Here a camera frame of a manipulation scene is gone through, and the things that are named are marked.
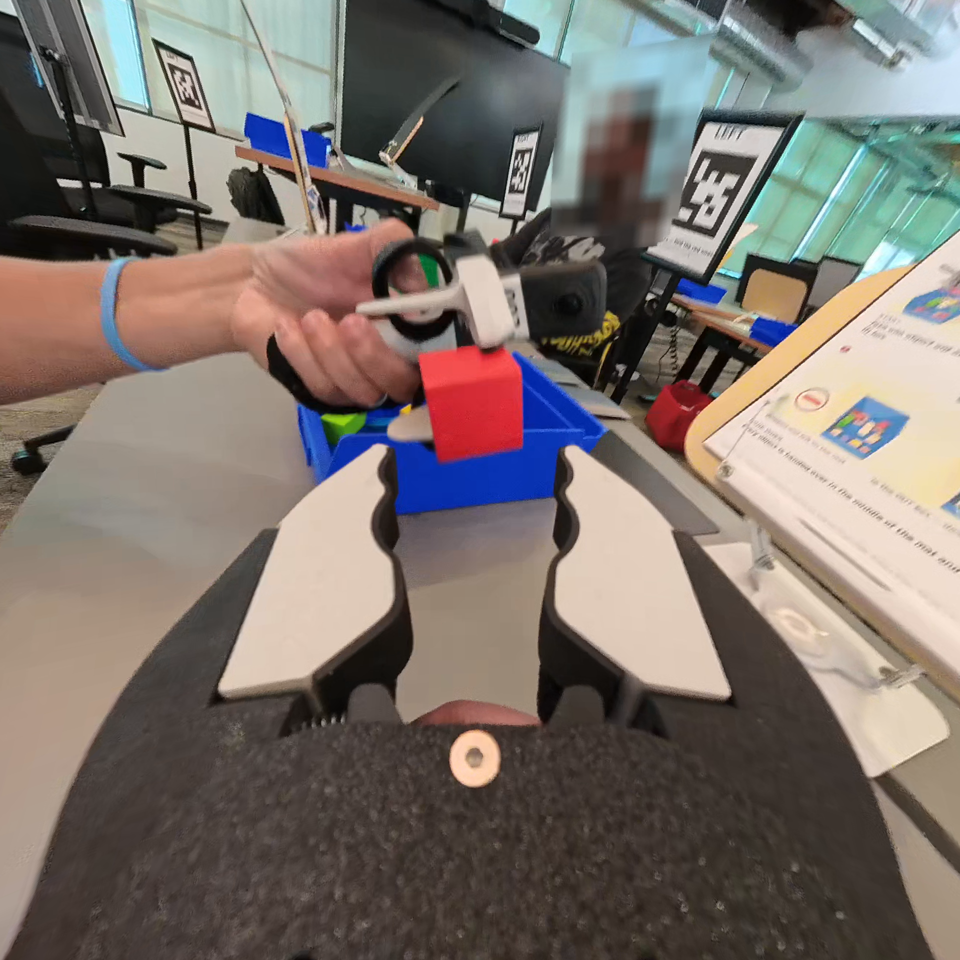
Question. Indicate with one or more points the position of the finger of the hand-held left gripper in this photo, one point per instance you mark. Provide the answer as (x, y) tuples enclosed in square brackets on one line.
[(413, 428)]

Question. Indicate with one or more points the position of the person's left forearm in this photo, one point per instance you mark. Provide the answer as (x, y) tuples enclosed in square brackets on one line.
[(90, 323)]

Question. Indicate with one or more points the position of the white board stand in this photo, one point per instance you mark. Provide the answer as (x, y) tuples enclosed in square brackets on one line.
[(840, 675)]

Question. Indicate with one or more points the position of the blue wristband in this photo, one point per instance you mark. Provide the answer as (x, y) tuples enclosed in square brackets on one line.
[(113, 323)]

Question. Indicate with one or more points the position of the green wooden block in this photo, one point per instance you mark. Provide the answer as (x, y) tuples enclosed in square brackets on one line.
[(345, 425)]

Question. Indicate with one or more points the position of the grey desk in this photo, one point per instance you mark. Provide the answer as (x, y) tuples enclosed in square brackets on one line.
[(180, 480)]

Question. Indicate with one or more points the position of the black monitor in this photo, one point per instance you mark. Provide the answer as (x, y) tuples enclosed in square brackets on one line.
[(450, 90)]

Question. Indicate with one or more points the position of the green plastic bin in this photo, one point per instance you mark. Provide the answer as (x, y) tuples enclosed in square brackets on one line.
[(431, 270)]

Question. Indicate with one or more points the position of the black office chair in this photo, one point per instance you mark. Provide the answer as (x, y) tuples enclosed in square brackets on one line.
[(90, 225)]

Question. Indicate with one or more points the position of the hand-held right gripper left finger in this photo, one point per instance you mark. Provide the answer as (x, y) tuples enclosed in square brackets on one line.
[(318, 593)]

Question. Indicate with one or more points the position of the small tag board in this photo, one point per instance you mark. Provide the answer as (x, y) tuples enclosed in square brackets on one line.
[(522, 173), (183, 83)]

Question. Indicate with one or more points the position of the red wooden block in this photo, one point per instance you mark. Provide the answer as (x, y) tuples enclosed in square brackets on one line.
[(473, 405)]

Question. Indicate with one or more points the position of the large tag board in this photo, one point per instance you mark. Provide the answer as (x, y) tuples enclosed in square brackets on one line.
[(728, 188)]

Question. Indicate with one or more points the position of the wooden table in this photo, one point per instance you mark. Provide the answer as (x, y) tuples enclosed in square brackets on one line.
[(360, 177)]

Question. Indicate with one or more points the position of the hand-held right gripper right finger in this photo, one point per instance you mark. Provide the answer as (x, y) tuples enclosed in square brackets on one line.
[(630, 593)]

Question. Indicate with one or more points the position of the red bag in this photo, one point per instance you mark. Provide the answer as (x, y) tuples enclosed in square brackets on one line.
[(678, 417)]

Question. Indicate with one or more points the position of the instruction sheet board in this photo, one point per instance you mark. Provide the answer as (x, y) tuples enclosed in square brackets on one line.
[(855, 450)]

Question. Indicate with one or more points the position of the small blue plastic bin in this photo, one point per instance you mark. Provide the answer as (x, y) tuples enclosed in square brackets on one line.
[(278, 138)]

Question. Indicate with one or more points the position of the person's left hand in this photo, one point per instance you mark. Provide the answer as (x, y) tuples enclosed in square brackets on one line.
[(308, 308)]

